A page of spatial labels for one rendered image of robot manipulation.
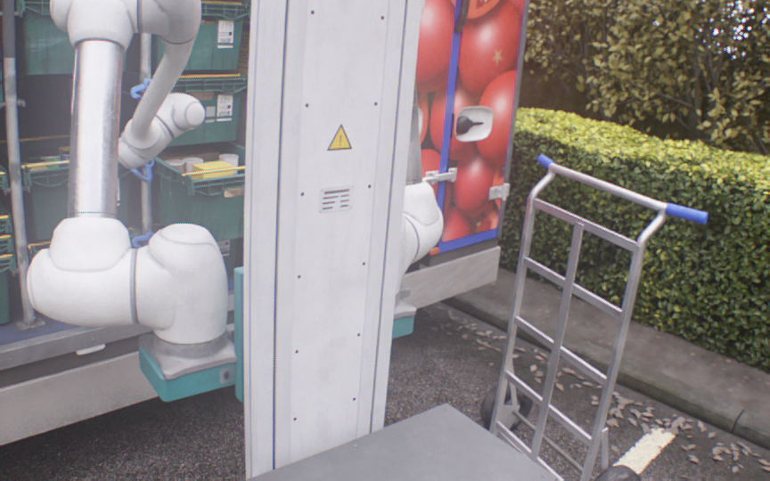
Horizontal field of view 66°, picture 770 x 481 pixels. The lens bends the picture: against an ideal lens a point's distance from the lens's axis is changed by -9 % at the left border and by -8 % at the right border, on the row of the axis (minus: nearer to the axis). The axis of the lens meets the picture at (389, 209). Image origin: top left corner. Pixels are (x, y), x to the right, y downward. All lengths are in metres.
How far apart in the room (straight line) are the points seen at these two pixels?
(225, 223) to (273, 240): 1.07
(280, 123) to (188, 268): 0.33
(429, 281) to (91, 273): 2.23
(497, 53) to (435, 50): 0.47
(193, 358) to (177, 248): 0.23
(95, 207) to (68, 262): 0.12
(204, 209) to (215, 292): 0.92
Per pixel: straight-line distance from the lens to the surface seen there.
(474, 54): 3.13
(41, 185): 2.25
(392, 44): 1.26
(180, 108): 1.91
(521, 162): 4.38
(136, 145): 1.88
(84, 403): 2.42
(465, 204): 3.29
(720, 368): 3.77
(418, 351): 3.51
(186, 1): 1.44
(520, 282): 2.52
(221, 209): 2.23
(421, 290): 3.25
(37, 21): 2.18
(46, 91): 4.18
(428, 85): 2.91
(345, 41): 1.19
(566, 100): 6.46
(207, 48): 2.42
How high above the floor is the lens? 1.68
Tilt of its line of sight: 16 degrees down
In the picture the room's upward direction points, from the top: 5 degrees clockwise
